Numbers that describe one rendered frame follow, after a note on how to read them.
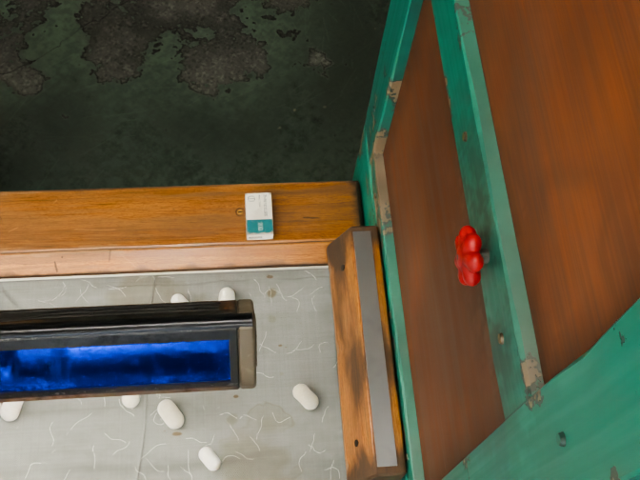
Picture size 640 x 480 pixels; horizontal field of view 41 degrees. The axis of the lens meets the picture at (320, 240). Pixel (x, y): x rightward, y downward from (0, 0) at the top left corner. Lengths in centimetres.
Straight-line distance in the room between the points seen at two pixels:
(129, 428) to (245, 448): 14
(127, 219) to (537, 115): 71
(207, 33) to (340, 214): 123
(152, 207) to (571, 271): 74
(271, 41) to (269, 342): 131
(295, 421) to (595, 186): 67
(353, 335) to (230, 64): 135
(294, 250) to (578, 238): 68
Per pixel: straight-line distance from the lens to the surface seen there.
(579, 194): 49
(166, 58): 225
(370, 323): 98
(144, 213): 114
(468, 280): 59
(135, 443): 106
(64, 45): 231
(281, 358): 108
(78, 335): 72
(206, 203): 114
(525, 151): 56
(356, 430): 97
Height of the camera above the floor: 177
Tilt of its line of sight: 64 degrees down
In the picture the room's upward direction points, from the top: 9 degrees clockwise
